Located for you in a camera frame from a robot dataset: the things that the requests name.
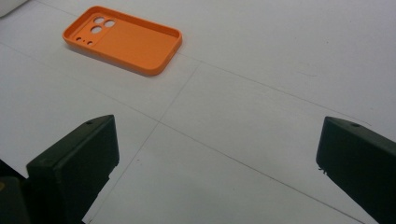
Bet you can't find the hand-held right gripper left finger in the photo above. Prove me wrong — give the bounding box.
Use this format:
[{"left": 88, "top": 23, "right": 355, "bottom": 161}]
[{"left": 25, "top": 114, "right": 120, "bottom": 224}]

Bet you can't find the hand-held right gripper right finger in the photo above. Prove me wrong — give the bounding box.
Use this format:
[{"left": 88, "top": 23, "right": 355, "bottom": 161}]
[{"left": 315, "top": 116, "right": 396, "bottom": 224}]

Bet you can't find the orange phone case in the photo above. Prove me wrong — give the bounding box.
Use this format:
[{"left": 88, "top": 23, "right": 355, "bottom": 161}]
[{"left": 62, "top": 5, "right": 183, "bottom": 77}]

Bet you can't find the white table cover sheet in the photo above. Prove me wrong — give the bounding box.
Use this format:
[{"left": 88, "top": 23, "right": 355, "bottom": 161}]
[{"left": 0, "top": 0, "right": 396, "bottom": 224}]

